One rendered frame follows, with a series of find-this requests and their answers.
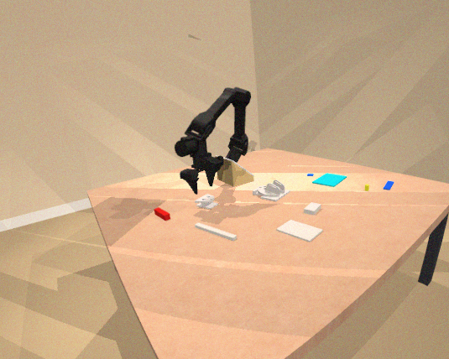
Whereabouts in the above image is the blue flat rectangular block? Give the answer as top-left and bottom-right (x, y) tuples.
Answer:
(383, 181), (394, 190)

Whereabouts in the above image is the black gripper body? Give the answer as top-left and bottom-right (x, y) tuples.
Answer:
(180, 151), (208, 180)

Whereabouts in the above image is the cyan flat square plate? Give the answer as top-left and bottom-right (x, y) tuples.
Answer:
(312, 173), (347, 187)

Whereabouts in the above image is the white flat bar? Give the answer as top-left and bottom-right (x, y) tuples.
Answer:
(195, 223), (237, 241)

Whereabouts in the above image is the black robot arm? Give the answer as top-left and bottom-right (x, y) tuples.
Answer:
(175, 87), (251, 172)

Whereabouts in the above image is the small white rectangular block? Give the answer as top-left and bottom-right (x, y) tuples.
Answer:
(304, 202), (321, 215)

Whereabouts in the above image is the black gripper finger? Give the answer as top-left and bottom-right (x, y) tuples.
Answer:
(205, 169), (218, 187)
(183, 178), (199, 195)

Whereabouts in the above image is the red rectangular block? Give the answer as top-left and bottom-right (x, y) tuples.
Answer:
(154, 207), (170, 221)

